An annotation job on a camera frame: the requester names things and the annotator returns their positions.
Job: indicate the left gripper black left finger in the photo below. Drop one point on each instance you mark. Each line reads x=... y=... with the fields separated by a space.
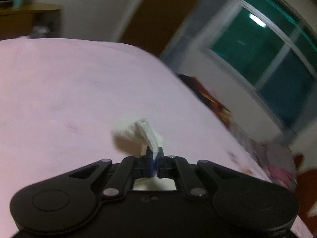
x=123 y=175

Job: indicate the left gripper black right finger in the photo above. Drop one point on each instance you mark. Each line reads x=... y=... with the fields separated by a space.
x=181 y=172

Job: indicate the white knit garment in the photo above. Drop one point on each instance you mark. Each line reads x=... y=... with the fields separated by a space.
x=136 y=137

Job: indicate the pile of pink grey clothes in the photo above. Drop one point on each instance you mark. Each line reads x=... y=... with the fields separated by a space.
x=275 y=160

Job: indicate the red orange patterned cloth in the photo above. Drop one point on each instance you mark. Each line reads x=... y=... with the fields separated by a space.
x=220 y=110

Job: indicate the pink floral bed sheet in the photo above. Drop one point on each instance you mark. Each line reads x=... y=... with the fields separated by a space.
x=65 y=101

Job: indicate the red and white headboard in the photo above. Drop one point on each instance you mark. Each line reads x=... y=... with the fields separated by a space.
x=306 y=193

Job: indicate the brown wooden door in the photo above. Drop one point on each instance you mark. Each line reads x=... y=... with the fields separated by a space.
x=155 y=22

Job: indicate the green glass window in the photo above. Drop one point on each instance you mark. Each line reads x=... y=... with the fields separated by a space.
x=271 y=51

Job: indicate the grey curtain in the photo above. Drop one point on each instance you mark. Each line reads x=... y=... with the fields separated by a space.
x=202 y=13

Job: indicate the wooden shelf unit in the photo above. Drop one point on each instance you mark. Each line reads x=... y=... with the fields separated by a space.
x=29 y=18

